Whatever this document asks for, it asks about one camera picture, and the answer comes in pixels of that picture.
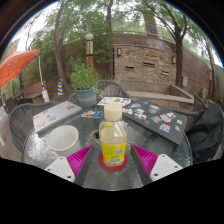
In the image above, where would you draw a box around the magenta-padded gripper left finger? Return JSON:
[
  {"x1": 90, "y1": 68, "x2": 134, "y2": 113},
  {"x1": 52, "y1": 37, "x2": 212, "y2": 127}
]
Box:
[{"x1": 44, "y1": 144, "x2": 95, "y2": 187}]

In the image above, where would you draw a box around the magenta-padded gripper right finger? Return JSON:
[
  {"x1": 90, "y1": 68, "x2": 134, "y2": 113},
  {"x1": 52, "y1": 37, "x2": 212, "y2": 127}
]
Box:
[{"x1": 130, "y1": 144, "x2": 184, "y2": 186}]

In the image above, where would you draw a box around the clear bottle with yellow label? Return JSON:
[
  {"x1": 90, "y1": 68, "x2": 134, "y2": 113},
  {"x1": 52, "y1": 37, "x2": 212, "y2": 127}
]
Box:
[{"x1": 98, "y1": 102, "x2": 129, "y2": 167}]

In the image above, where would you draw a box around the white ceramic mug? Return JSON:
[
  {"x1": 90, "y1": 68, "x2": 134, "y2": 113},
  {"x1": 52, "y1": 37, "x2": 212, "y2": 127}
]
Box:
[{"x1": 45, "y1": 124, "x2": 83, "y2": 161}]

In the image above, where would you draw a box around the black laptop with stickers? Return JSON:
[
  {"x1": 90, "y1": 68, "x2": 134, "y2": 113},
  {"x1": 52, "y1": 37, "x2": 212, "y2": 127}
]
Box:
[{"x1": 121, "y1": 98, "x2": 188, "y2": 146}]

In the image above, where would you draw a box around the small colourful sticker card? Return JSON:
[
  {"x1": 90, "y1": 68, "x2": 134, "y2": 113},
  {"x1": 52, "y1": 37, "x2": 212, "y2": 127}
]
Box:
[{"x1": 80, "y1": 110, "x2": 104, "y2": 119}]

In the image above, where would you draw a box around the silver laptop with stickers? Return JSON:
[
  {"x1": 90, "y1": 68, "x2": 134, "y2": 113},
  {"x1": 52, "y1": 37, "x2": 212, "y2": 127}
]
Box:
[{"x1": 32, "y1": 100, "x2": 83, "y2": 135}]

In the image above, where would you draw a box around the white sticker sheet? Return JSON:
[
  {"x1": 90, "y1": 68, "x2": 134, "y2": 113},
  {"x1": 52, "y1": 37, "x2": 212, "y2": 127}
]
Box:
[{"x1": 96, "y1": 96, "x2": 132, "y2": 108}]

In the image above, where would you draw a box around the black backpack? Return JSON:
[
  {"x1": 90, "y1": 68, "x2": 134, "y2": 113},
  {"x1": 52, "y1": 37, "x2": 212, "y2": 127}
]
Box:
[{"x1": 185, "y1": 101, "x2": 224, "y2": 164}]

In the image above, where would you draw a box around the blue and yellow striped cone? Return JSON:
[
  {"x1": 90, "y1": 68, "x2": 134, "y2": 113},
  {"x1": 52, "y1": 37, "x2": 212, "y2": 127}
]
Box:
[{"x1": 56, "y1": 78, "x2": 66, "y2": 97}]

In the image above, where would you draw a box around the green plant in teal pot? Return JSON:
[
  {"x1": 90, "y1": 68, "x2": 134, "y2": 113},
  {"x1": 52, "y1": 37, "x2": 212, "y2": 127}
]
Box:
[{"x1": 69, "y1": 59, "x2": 100, "y2": 107}]

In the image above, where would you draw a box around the wooden bench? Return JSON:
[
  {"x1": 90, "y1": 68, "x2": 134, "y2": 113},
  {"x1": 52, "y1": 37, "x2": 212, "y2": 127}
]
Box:
[{"x1": 18, "y1": 80, "x2": 46, "y2": 101}]

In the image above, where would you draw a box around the dark wicker chair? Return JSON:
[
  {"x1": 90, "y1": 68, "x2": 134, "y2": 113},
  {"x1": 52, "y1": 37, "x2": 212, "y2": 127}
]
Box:
[{"x1": 2, "y1": 93, "x2": 26, "y2": 114}]

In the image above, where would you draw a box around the orange patio umbrella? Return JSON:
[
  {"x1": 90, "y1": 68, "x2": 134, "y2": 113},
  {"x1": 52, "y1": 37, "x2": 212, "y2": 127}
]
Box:
[{"x1": 0, "y1": 49, "x2": 51, "y2": 104}]

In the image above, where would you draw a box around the wooden lamp post with globe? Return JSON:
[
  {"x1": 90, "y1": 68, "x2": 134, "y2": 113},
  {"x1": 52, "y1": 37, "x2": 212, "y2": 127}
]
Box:
[{"x1": 85, "y1": 33, "x2": 95, "y2": 73}]

